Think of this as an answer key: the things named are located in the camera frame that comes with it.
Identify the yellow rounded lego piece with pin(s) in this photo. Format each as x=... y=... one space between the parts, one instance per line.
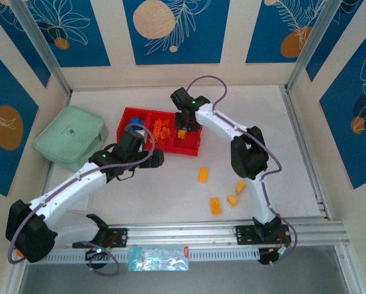
x=181 y=134

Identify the long orange spiky lego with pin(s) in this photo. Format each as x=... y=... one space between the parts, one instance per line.
x=157 y=126

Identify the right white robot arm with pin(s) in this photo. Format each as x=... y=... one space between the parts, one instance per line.
x=222 y=122

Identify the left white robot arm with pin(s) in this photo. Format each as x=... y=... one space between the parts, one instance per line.
x=66 y=190

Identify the red three-compartment tray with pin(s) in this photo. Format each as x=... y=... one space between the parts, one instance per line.
x=186 y=147

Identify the yellow lego brick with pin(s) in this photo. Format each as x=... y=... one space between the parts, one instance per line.
x=203 y=174

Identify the mint green zip pouch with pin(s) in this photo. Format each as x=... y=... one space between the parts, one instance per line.
x=69 y=137

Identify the yellow quarter-round lego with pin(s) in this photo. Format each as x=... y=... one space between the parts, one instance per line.
x=240 y=187

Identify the yellow lego plate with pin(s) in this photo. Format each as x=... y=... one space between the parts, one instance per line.
x=215 y=206

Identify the yellow lego wedge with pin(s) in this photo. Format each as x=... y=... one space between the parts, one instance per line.
x=232 y=201

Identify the light blue snack packet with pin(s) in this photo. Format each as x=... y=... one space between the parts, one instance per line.
x=158 y=258

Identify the left green-lit controller board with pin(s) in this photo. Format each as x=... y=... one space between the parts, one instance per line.
x=97 y=252

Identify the green-lit controller board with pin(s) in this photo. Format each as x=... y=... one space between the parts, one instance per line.
x=97 y=252
x=274 y=254

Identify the right green-lit controller board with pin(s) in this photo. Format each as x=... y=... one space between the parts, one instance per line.
x=274 y=254

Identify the aluminium mounting rail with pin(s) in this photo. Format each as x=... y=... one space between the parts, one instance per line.
x=183 y=232

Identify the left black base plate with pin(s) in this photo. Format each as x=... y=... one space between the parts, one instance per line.
x=118 y=237

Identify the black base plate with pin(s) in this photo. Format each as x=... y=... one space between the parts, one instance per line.
x=118 y=237
x=245 y=235

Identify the aluminium side rail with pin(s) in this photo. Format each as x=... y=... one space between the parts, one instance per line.
x=46 y=180
x=299 y=137

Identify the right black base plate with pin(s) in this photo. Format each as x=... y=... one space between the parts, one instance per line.
x=245 y=235

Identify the aluminium frame post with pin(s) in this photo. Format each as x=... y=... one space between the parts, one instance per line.
x=311 y=43
x=42 y=39

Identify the aluminium frame leg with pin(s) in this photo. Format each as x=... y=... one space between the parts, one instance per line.
x=16 y=275
x=348 y=269

